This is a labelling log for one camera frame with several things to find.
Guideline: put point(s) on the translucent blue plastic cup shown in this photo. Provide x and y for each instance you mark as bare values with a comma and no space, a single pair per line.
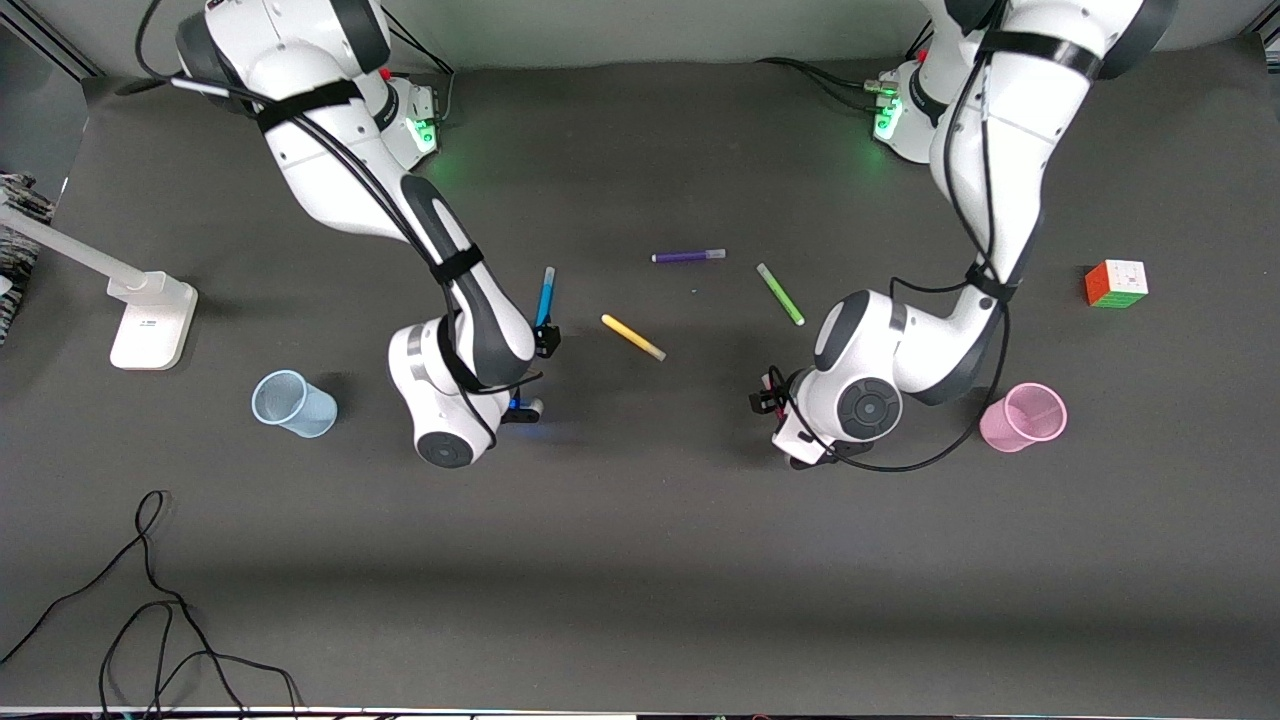
292,403

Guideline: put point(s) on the white desk stand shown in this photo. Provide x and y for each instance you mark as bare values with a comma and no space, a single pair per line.
150,320

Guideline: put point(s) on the translucent pink plastic cup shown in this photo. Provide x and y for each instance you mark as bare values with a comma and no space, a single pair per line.
1025,417

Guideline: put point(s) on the blue marker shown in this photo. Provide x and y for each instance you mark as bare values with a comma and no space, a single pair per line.
545,297

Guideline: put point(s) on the dark patterned fabric object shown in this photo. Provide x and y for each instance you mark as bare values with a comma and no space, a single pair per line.
15,250

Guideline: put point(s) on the multicoloured puzzle cube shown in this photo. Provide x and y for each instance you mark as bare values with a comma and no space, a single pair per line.
1115,284

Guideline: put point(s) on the yellow marker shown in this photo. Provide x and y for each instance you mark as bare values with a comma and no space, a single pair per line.
633,337

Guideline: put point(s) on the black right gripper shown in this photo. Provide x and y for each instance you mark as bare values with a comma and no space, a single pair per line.
545,342

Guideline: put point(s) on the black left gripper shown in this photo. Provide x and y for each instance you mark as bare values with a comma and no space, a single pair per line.
768,397

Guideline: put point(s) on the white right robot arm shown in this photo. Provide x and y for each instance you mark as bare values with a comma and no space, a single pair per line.
330,170

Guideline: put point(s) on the purple marker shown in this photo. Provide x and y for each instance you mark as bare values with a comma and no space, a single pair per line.
688,256

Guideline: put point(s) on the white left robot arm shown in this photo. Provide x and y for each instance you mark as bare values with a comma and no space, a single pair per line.
1000,130

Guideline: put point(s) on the dark grey table mat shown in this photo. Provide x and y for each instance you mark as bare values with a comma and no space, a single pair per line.
640,560

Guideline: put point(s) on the green marker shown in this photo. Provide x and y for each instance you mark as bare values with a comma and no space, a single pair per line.
780,294

